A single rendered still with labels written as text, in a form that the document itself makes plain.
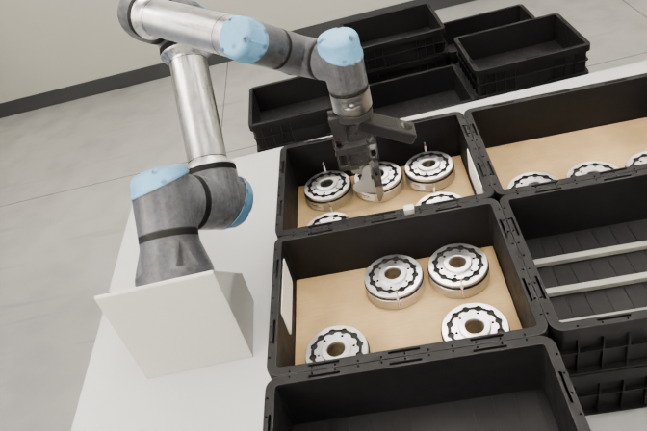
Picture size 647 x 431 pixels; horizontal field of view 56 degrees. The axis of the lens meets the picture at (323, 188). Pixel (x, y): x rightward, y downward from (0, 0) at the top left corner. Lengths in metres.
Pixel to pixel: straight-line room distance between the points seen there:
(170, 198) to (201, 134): 0.20
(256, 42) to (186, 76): 0.36
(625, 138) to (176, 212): 0.92
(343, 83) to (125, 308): 0.56
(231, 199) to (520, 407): 0.69
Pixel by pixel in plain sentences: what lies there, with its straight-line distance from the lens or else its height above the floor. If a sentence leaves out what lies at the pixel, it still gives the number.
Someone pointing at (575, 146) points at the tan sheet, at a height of 0.83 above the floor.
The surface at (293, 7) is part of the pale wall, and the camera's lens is 4.11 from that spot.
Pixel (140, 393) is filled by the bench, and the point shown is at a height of 0.70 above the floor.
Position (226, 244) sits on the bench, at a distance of 1.51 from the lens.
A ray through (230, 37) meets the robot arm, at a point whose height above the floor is 1.26.
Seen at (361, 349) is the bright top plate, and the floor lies 0.86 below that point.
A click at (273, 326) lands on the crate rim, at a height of 0.93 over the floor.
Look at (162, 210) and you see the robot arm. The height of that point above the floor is 0.99.
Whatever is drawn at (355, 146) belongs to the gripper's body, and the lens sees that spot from 1.18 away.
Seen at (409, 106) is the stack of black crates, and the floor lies 0.38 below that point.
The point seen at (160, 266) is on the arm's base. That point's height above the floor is 0.93.
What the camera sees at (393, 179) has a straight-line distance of 1.29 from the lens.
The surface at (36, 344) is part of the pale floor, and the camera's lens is 2.69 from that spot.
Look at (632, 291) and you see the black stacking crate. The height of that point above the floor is 0.83.
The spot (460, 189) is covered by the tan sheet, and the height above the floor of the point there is 0.83.
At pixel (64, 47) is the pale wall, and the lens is 4.40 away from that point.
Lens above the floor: 1.64
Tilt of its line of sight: 36 degrees down
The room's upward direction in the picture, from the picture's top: 16 degrees counter-clockwise
